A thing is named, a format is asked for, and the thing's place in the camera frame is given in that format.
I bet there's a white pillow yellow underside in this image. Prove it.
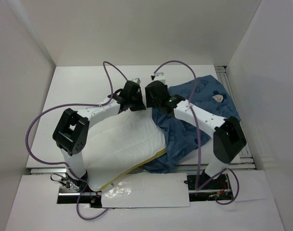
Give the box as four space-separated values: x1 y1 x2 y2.
82 109 166 192

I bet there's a blue printed pillowcase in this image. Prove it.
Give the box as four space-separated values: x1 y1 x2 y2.
144 75 240 173

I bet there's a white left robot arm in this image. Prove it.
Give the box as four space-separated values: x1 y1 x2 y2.
52 78 146 192

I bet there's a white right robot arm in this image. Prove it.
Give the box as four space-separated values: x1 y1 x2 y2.
145 80 247 189

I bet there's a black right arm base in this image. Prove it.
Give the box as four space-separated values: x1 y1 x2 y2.
184 174 234 202

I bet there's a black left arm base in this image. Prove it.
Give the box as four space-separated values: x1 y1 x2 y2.
50 173 102 208

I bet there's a white glossy cover sheet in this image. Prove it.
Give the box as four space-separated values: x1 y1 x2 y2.
101 173 190 208

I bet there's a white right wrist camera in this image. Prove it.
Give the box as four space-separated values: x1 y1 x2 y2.
151 72 166 84

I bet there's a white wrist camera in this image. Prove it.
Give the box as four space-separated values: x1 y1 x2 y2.
151 72 166 84
131 78 141 85

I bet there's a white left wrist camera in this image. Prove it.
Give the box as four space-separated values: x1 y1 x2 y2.
131 78 141 85

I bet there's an aluminium front rail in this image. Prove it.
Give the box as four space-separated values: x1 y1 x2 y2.
30 158 256 175

